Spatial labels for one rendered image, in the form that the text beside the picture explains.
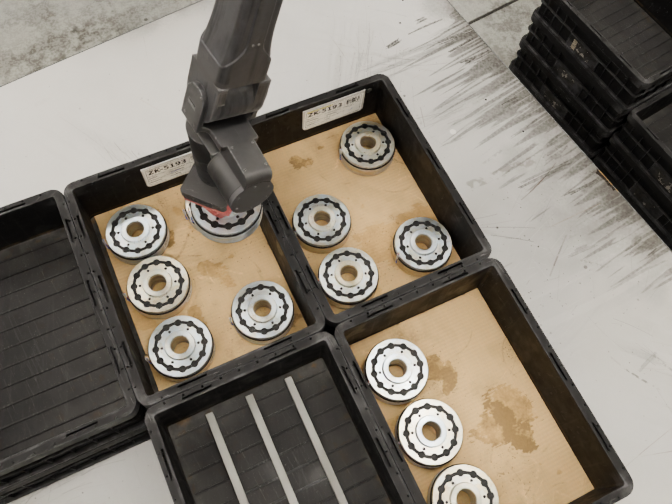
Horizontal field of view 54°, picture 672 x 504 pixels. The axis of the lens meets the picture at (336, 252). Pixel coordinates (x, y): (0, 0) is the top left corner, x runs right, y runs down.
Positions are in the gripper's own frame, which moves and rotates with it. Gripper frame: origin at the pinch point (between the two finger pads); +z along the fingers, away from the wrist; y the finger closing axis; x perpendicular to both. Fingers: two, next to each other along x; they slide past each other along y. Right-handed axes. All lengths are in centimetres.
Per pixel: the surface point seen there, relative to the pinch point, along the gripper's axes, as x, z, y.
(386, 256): -24.4, 21.8, 10.3
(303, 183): -5.2, 22.3, 18.1
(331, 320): -20.3, 11.6, -7.4
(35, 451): 10.5, 11.7, -40.8
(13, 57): 122, 109, 66
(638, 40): -67, 57, 115
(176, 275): 6.8, 19.0, -8.1
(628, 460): -78, 34, -4
